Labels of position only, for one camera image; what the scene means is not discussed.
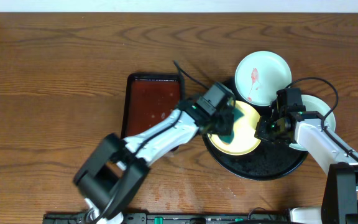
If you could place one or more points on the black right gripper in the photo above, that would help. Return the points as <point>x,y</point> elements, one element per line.
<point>261,132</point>

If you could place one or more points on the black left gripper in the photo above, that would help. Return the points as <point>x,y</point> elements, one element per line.
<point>229,124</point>

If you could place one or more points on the teal yellow sponge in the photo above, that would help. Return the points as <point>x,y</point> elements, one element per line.
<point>227,139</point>

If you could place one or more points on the yellow plate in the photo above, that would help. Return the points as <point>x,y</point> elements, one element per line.
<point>244,141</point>

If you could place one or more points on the white plate with small stain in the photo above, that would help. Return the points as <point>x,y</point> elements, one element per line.
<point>314,103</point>

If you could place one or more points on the white plate with long stain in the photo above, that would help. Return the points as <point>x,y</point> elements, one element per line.
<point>260,75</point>

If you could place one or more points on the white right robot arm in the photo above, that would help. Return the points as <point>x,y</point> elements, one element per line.
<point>336,158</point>

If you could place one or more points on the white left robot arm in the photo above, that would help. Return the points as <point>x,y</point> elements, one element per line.
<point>114,172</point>

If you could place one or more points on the round black tray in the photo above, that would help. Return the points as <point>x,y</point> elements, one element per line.
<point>266,162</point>

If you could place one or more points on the rectangular black water tray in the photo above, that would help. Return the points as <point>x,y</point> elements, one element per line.
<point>150,98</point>

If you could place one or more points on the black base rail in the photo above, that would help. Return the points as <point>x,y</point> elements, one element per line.
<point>143,218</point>

